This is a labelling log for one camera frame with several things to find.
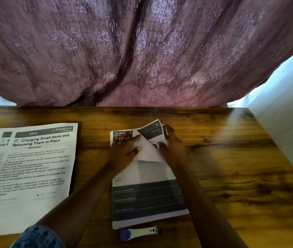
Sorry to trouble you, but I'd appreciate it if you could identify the person's left hand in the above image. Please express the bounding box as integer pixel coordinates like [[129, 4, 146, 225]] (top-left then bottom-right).
[[107, 134, 142, 176]]

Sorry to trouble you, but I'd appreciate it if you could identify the person's right hand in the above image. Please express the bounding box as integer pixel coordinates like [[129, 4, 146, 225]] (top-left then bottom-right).
[[158, 124, 190, 167]]

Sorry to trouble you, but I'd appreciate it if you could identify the white and grey paper sheet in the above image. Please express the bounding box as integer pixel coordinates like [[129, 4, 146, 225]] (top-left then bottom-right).
[[110, 119, 190, 230]]

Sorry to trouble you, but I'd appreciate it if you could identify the person's right forearm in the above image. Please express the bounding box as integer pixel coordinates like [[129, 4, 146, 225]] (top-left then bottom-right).
[[172, 163, 248, 248]]

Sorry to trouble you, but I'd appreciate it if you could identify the person's left forearm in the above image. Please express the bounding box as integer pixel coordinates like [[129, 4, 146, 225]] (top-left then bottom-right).
[[34, 165, 128, 248]]

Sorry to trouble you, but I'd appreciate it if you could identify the small white and blue stapler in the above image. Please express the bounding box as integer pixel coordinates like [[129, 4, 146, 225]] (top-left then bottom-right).
[[120, 226, 159, 242]]

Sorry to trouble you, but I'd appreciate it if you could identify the mauve patterned curtain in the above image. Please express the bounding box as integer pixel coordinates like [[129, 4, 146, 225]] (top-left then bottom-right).
[[0, 0, 293, 108]]

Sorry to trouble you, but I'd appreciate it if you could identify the white printed instruction sheet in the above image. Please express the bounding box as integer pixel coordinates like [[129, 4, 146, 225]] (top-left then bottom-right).
[[0, 123, 78, 237], [0, 131, 14, 163]]

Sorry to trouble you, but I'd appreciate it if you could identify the blue patterned sleeve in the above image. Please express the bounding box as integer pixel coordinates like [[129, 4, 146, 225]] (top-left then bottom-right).
[[10, 225, 65, 248]]

